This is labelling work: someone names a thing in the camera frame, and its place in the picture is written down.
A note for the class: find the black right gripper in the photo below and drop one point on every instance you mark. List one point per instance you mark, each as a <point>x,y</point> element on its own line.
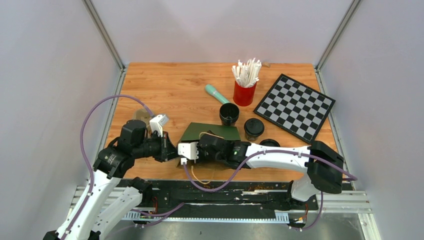
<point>200,157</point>

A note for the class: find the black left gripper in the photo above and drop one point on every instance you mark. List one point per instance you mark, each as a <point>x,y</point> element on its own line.
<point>168,151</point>

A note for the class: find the green paper bag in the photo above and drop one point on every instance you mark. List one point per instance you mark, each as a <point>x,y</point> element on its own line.
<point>195,130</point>

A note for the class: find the stack of black cups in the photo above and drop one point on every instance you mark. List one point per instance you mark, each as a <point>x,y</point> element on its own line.
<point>229,114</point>

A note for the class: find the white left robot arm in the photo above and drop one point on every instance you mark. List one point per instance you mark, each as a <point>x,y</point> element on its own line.
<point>90,220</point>

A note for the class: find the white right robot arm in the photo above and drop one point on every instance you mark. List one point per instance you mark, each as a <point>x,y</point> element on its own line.
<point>321,165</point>

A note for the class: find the grey cardboard cup carrier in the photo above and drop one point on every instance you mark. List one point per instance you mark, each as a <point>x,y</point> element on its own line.
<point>143,115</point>

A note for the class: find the teal handheld massager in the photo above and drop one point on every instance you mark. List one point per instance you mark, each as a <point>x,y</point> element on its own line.
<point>211,90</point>

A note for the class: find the red cup holder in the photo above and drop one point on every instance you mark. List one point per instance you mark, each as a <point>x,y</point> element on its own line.
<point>243,96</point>

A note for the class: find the white wrapped straws bundle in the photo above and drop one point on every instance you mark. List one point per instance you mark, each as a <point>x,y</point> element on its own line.
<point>246,74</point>

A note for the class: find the black white chessboard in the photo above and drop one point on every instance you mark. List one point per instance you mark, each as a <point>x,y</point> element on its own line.
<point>295,107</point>

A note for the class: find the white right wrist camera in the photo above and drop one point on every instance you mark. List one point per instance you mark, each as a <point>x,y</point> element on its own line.
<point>188,152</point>

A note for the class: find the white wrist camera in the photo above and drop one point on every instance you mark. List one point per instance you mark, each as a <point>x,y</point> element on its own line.
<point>157,123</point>
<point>188,152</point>

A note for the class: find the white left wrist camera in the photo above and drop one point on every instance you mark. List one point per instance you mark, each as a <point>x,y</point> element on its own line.
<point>157,123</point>

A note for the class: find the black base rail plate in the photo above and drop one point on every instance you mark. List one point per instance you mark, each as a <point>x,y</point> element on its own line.
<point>238,200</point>

